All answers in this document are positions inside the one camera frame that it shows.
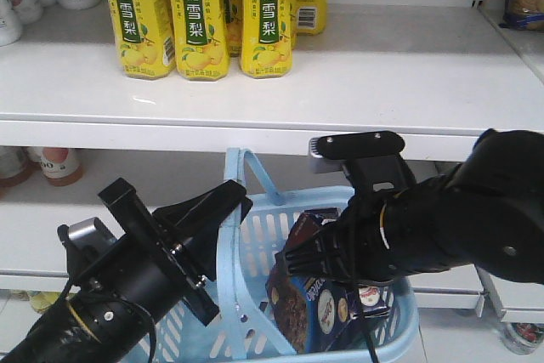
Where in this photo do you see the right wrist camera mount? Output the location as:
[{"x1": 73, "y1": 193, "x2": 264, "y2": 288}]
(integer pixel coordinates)
[{"x1": 308, "y1": 131, "x2": 416, "y2": 192}]

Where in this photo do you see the brown tea bottle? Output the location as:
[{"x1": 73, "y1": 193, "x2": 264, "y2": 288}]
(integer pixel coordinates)
[{"x1": 0, "y1": 146, "x2": 33, "y2": 188}]

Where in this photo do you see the peach drink bottle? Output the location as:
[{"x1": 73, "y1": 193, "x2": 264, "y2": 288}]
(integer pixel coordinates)
[{"x1": 28, "y1": 147, "x2": 83, "y2": 187}]

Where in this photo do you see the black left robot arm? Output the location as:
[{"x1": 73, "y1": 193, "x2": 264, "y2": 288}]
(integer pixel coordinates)
[{"x1": 5, "y1": 179, "x2": 252, "y2": 362}]

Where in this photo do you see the dark blue cookie box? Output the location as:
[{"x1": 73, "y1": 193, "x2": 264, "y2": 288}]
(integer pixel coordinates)
[{"x1": 265, "y1": 207, "x2": 391, "y2": 354}]

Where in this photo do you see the yellow pear drink bottle middle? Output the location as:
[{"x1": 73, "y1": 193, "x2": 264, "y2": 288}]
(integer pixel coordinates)
[{"x1": 170, "y1": 0, "x2": 230, "y2": 81}]

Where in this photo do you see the light blue plastic basket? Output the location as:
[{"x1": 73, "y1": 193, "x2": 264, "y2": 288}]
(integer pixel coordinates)
[{"x1": 127, "y1": 147, "x2": 420, "y2": 363}]

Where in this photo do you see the yellow pear drink bottle right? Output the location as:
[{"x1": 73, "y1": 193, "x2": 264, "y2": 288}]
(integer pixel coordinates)
[{"x1": 240, "y1": 0, "x2": 295, "y2": 78}]

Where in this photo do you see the yellow pear drink bottle left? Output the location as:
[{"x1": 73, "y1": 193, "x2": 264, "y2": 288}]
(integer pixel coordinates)
[{"x1": 106, "y1": 0, "x2": 175, "y2": 80}]

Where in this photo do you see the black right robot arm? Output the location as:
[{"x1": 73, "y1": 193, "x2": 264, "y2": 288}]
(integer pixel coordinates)
[{"x1": 276, "y1": 129, "x2": 543, "y2": 286}]

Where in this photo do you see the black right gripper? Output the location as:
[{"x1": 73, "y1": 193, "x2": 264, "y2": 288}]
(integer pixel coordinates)
[{"x1": 275, "y1": 192, "x2": 389, "y2": 286}]

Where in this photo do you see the can lower right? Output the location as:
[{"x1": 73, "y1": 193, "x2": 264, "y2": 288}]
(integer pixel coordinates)
[{"x1": 501, "y1": 322, "x2": 543, "y2": 355}]

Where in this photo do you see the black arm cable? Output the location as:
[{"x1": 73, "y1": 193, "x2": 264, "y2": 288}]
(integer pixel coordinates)
[{"x1": 54, "y1": 281, "x2": 159, "y2": 363}]

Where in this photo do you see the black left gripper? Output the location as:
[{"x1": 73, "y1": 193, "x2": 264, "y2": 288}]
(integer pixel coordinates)
[{"x1": 99, "y1": 178, "x2": 253, "y2": 326}]

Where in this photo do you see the white supermarket shelf unit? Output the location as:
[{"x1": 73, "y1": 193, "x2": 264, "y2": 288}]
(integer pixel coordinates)
[{"x1": 0, "y1": 0, "x2": 544, "y2": 324}]

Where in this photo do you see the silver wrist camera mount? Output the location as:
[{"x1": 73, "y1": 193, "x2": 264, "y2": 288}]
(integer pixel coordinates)
[{"x1": 67, "y1": 218, "x2": 117, "y2": 253}]

